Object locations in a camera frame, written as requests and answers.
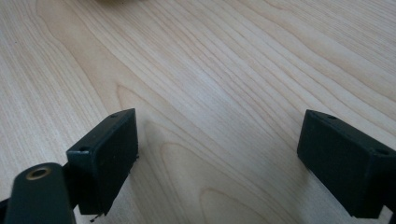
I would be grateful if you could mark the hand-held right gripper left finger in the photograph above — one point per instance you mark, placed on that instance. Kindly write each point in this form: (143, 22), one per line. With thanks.
(104, 165)

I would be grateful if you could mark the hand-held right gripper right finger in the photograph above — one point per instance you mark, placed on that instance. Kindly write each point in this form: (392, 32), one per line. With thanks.
(342, 161)

